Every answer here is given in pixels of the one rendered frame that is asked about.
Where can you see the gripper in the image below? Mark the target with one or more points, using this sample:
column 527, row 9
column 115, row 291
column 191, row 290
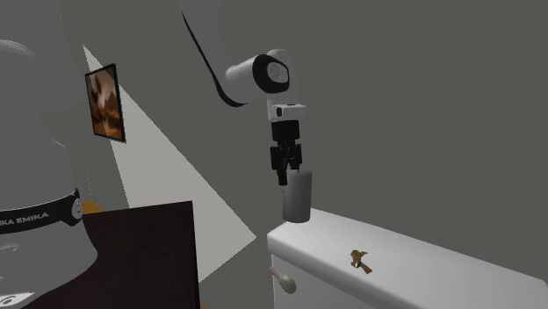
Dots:
column 285, row 130

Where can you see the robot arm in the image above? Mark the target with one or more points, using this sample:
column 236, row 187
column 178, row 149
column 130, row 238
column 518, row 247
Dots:
column 38, row 141

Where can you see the grey cylinder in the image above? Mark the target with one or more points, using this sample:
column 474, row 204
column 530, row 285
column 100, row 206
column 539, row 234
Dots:
column 298, row 199

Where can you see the small brown figure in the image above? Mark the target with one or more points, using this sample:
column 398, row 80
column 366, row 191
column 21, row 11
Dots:
column 359, row 260

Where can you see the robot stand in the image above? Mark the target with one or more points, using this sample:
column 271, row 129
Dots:
column 145, row 256

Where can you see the white toilet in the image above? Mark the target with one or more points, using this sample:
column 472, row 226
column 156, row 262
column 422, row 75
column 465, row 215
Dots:
column 428, row 274

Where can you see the framed brown wall picture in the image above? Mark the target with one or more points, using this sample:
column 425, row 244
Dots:
column 105, row 103

